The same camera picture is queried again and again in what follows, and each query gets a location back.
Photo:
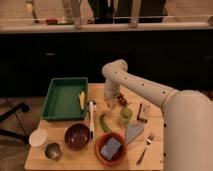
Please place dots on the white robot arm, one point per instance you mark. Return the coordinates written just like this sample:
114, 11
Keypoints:
188, 118

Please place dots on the small metal cup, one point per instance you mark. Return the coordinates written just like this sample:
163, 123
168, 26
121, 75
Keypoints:
53, 151

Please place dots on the black office chair base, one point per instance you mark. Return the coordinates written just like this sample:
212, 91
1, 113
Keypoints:
10, 124

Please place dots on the green plastic cup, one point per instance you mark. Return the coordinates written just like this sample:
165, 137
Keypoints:
125, 114

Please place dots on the green plastic tray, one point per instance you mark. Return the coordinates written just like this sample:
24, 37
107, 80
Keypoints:
62, 100

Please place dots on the silver fork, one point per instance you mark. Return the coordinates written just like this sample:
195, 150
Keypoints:
148, 142

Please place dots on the white handled knife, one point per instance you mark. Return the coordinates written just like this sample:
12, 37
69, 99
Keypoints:
92, 109

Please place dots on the dark brown block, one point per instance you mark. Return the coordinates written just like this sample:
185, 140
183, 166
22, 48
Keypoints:
143, 112

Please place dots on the white plastic cup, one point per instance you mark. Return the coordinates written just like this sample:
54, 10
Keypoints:
38, 138

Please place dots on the brown toy food item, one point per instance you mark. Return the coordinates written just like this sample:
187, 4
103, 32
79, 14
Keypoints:
122, 101

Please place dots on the orange terracotta bowl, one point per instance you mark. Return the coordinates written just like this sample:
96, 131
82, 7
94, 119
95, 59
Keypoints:
118, 157

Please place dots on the grey metal spatula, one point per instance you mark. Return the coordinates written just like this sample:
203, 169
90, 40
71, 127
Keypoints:
132, 131

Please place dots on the green chili pepper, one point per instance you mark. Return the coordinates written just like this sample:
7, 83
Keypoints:
103, 125

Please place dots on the yellow banana piece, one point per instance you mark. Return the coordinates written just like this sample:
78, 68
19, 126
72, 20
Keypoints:
82, 100

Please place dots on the dark purple bowl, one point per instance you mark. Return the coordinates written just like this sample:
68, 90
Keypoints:
77, 136

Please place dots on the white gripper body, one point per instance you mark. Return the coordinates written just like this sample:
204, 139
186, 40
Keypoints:
111, 92

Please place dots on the blue sponge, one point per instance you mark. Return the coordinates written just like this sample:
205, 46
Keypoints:
110, 148

